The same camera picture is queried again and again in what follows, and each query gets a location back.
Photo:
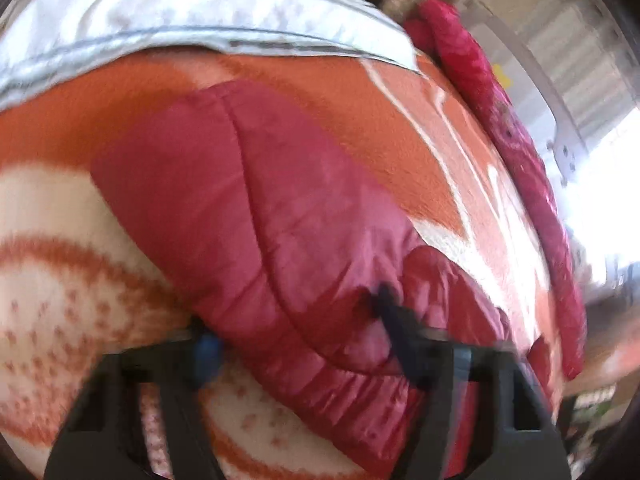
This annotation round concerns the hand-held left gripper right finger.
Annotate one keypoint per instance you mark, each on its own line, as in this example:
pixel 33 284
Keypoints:
pixel 400 330

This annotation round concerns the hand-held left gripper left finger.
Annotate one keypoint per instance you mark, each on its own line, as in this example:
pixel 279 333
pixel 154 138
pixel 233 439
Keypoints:
pixel 207 355

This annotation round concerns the red padded jacket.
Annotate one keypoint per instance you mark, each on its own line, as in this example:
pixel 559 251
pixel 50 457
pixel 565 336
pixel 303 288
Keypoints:
pixel 280 210

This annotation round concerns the orange and white blanket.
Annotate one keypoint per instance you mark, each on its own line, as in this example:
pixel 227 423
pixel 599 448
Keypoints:
pixel 350 125

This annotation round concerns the red floral quilt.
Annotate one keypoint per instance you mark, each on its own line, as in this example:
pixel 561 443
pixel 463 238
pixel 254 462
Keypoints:
pixel 500 110

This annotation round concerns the white bed sheet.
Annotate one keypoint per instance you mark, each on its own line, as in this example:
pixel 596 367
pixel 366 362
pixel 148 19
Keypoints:
pixel 150 5

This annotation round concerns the grey bed rail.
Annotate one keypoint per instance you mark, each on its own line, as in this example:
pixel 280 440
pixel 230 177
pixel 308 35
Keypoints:
pixel 565 130

